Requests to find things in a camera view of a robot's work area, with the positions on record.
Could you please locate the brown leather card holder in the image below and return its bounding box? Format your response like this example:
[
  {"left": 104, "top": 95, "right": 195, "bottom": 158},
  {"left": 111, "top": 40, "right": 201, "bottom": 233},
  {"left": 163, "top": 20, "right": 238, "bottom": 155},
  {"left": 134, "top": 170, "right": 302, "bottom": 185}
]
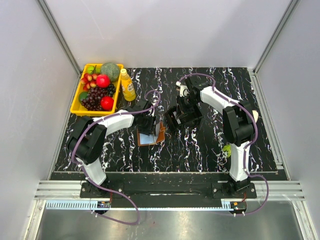
[{"left": 137, "top": 121, "right": 166, "bottom": 147}]

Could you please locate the black plastic card box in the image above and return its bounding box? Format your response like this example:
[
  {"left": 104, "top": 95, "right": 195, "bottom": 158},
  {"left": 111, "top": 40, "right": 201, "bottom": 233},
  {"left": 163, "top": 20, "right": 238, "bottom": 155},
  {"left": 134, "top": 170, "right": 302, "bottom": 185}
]
[{"left": 164, "top": 105, "right": 204, "bottom": 132}]

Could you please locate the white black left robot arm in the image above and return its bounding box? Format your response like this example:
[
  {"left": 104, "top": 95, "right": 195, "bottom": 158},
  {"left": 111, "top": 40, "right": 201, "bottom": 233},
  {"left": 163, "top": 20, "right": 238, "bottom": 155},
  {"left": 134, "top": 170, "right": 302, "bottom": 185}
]
[{"left": 66, "top": 99, "right": 156, "bottom": 198}]

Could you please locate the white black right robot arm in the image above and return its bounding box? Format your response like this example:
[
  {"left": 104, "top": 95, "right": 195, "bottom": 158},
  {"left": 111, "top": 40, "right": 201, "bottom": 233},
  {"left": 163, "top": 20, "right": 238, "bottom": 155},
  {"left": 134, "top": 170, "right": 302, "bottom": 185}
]
[{"left": 173, "top": 73, "right": 258, "bottom": 198}]

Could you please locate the yellow juice bottle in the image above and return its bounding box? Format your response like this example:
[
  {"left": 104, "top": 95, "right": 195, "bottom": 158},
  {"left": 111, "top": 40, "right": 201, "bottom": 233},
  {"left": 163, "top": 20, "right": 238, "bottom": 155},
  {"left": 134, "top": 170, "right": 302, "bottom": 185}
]
[{"left": 120, "top": 68, "right": 136, "bottom": 102}]

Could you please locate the red pomegranate lower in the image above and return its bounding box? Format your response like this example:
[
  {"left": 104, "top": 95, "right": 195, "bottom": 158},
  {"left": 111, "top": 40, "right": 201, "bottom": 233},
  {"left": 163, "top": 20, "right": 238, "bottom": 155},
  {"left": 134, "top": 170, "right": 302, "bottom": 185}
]
[{"left": 100, "top": 96, "right": 114, "bottom": 111}]

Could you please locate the red pomegranate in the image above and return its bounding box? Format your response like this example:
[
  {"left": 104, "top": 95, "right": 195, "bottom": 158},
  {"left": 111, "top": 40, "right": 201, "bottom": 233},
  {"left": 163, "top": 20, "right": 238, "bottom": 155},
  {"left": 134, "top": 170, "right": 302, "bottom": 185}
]
[
  {"left": 96, "top": 74, "right": 111, "bottom": 88},
  {"left": 100, "top": 96, "right": 114, "bottom": 111}
]

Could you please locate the black grape bunch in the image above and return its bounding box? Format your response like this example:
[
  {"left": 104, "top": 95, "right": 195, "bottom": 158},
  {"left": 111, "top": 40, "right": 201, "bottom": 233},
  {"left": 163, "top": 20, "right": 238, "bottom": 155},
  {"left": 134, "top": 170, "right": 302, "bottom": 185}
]
[{"left": 106, "top": 83, "right": 117, "bottom": 98}]

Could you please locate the dark purple grape bunch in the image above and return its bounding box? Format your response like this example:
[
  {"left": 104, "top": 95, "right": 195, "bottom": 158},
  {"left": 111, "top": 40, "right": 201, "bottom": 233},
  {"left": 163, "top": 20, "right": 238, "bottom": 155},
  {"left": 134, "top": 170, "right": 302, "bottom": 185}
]
[{"left": 80, "top": 86, "right": 107, "bottom": 111}]

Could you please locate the red pomegranate upper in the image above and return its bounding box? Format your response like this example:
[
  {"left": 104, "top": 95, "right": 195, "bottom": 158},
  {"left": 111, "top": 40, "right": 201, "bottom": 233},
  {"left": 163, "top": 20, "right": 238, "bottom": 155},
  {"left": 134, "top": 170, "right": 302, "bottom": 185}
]
[{"left": 96, "top": 74, "right": 111, "bottom": 88}]

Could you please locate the green melon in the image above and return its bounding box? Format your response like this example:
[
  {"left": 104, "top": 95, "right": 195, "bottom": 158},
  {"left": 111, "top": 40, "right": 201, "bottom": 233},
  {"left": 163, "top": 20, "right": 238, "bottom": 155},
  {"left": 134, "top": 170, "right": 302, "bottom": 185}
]
[{"left": 100, "top": 62, "right": 121, "bottom": 83}]

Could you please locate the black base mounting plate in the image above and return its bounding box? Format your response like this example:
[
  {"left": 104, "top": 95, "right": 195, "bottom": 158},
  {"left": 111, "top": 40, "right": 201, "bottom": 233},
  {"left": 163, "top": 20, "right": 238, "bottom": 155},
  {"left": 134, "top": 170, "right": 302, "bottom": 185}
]
[{"left": 79, "top": 171, "right": 258, "bottom": 210}]

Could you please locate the green lime fruit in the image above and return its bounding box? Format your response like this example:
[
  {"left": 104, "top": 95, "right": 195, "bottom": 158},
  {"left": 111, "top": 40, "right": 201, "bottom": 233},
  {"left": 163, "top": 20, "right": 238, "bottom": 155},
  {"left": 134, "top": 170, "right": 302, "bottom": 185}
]
[{"left": 78, "top": 91, "right": 89, "bottom": 103}]

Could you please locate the small red fruit cluster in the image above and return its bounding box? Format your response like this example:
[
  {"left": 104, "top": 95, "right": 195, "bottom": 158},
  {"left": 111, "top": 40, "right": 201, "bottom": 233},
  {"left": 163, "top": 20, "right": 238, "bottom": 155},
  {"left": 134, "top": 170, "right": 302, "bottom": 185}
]
[{"left": 80, "top": 73, "right": 98, "bottom": 92}]

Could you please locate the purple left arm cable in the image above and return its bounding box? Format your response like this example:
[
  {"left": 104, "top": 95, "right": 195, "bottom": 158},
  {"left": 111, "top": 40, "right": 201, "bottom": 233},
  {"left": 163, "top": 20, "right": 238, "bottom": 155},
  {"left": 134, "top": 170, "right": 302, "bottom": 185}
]
[{"left": 71, "top": 89, "right": 162, "bottom": 226}]

